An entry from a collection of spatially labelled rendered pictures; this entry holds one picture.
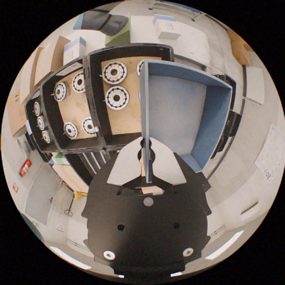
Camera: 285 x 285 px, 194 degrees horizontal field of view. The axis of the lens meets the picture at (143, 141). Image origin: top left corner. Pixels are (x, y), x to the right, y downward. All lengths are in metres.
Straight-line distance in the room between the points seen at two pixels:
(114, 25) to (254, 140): 3.12
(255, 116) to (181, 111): 2.88
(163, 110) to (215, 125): 0.11
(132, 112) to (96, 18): 0.49
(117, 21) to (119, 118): 0.50
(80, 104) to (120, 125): 0.24
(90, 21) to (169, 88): 0.44
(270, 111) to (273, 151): 0.91
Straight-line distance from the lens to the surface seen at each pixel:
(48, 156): 2.09
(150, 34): 0.68
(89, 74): 0.35
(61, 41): 0.79
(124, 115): 0.41
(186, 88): 0.19
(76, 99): 0.49
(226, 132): 1.54
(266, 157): 2.96
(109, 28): 0.51
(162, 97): 0.16
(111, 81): 0.38
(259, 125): 2.96
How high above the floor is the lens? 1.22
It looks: 57 degrees down
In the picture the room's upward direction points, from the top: 170 degrees clockwise
